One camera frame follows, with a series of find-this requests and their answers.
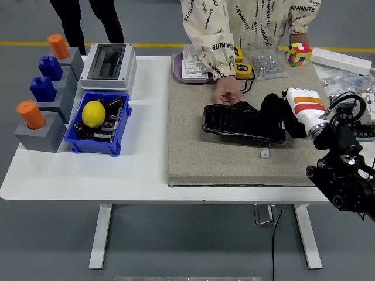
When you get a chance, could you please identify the person's right hand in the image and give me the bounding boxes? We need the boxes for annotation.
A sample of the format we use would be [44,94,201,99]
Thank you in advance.
[212,76,246,105]

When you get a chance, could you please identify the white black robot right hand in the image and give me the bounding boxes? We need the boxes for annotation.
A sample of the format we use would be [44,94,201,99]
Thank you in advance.
[277,87,328,138]

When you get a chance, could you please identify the person's left hand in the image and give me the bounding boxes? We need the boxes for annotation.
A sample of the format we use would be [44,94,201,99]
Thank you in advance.
[289,32,310,46]

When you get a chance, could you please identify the colourful puzzle cube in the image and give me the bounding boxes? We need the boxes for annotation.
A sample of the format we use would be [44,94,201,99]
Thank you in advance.
[286,42,313,67]

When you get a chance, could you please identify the clear bags of small parts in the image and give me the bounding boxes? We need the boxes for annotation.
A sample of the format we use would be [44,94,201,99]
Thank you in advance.
[318,66,375,103]

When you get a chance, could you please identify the clear bag of metal nuts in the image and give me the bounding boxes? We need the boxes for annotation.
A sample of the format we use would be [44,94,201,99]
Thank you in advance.
[244,48,291,82]

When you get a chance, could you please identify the white power strip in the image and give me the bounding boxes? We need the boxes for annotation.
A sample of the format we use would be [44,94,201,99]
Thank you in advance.
[310,47,373,76]

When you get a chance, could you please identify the purple tray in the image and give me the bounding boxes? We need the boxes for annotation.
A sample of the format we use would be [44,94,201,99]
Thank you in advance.
[173,52,214,85]

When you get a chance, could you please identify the light blue tray of components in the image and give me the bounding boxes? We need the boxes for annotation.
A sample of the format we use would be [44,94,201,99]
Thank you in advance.
[333,104,375,143]

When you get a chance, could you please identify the white circuit breaker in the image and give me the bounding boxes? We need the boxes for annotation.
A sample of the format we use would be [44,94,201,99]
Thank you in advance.
[362,92,375,125]

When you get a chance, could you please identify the grey-brown mat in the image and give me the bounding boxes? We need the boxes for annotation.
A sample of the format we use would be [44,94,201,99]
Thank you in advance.
[166,52,359,188]

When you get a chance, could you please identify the brown black rectangular component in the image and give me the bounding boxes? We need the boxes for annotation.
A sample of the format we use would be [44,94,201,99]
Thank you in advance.
[106,97,124,109]

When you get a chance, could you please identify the white table leg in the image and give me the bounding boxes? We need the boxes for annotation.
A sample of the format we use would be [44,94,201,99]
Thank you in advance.
[294,204,323,270]
[88,204,114,270]

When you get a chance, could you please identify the white electrical distribution box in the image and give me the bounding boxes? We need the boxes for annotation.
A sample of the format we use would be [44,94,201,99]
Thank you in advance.
[79,42,138,91]

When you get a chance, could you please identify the black electronic modules pile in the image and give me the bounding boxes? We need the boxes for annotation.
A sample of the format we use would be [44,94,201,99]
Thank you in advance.
[76,105,125,144]

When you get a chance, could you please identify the yellow lemon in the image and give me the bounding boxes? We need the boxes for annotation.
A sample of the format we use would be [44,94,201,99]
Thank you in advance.
[81,100,107,128]

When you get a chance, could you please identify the blue plastic bin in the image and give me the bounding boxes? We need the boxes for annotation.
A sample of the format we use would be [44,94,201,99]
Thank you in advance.
[63,91,132,157]

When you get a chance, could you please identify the grey block holder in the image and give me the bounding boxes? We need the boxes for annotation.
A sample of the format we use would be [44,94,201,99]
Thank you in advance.
[48,46,86,82]
[35,83,79,124]
[13,113,69,153]
[52,66,80,93]

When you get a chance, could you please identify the person in background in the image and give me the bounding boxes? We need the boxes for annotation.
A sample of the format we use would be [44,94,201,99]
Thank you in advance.
[49,0,125,56]

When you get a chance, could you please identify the orange cylinder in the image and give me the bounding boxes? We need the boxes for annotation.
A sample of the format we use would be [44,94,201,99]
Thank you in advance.
[16,100,47,131]
[47,33,70,60]

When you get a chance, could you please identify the blue block peg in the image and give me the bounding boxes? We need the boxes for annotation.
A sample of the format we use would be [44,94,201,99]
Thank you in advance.
[29,76,58,103]
[38,54,64,82]

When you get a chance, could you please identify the black strap cord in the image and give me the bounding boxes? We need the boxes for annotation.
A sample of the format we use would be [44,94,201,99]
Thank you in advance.
[236,73,256,96]

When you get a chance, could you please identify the white switch plates stack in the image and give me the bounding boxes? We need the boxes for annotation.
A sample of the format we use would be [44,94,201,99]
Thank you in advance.
[182,43,212,80]

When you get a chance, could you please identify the metal bracket under table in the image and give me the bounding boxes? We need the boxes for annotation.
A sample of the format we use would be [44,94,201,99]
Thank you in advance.
[253,204,279,226]

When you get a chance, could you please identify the black floor cable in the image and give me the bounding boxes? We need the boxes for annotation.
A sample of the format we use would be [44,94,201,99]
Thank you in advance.
[271,204,284,281]

